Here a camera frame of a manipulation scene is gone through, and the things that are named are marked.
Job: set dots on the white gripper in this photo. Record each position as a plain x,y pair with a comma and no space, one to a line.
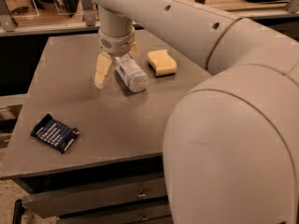
118,45

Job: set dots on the clear plastic water bottle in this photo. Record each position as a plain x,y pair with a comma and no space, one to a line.
131,73

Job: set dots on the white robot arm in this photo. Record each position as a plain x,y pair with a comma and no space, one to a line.
231,143

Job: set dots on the blue rxbar blueberry wrapper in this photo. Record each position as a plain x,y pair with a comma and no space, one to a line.
54,134

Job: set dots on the yellow sponge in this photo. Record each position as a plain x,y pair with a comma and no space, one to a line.
162,63

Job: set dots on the grey drawer cabinet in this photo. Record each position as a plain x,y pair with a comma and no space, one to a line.
120,133

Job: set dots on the upper grey drawer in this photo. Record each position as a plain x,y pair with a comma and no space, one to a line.
97,195

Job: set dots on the grey drawer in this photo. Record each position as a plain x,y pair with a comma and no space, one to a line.
97,195
145,213

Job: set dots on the lower grey drawer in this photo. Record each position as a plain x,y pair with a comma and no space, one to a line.
145,213

